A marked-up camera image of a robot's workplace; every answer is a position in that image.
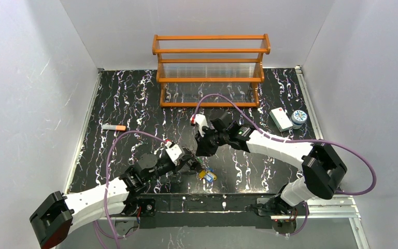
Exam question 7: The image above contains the cluster of tagged keys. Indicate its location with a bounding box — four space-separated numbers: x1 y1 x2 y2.
198 169 217 183

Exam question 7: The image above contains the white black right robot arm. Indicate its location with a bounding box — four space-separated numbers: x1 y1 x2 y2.
195 124 347 216

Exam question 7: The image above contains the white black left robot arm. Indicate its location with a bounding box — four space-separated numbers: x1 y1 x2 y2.
29 145 202 248

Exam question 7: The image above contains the orange wooden shelf rack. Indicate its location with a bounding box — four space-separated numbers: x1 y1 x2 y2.
152 34 272 107

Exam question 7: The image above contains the white rectangular box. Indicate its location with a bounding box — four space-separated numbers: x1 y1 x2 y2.
269 107 293 132

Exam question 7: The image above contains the orange grey marker pen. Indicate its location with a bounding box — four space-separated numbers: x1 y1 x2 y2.
102 124 126 131

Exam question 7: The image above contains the blue white round tin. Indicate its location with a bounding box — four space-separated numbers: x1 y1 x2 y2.
290 110 308 129

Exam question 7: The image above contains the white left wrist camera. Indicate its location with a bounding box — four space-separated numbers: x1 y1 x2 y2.
165 141 185 165

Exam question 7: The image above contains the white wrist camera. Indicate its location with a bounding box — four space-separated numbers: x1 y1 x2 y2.
165 141 185 165
190 114 209 137

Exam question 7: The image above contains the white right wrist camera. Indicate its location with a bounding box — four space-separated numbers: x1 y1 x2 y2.
190 114 209 137

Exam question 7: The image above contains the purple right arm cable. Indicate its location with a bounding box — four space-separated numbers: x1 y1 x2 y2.
191 93 377 237

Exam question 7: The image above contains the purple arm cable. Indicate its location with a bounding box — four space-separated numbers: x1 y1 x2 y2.
191 93 377 237
92 130 170 249

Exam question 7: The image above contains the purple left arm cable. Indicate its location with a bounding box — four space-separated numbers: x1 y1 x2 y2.
92 130 170 249

